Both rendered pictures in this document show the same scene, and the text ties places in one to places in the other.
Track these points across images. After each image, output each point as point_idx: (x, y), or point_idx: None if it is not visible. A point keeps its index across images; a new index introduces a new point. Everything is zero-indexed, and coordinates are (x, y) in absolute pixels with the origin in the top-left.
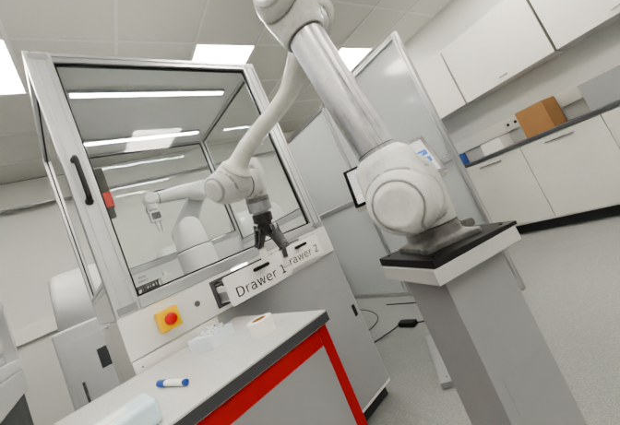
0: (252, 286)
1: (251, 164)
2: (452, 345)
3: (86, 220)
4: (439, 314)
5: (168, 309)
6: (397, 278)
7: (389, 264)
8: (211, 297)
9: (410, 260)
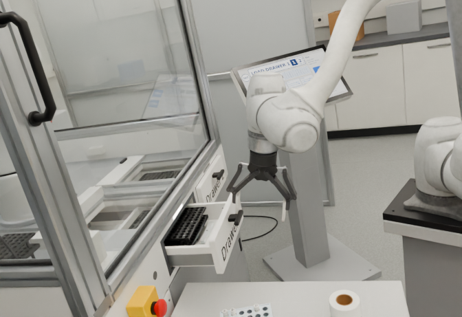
0: (228, 243)
1: (284, 87)
2: (437, 289)
3: (36, 159)
4: (438, 267)
5: (150, 295)
6: (410, 236)
7: (403, 221)
8: (163, 262)
9: (448, 225)
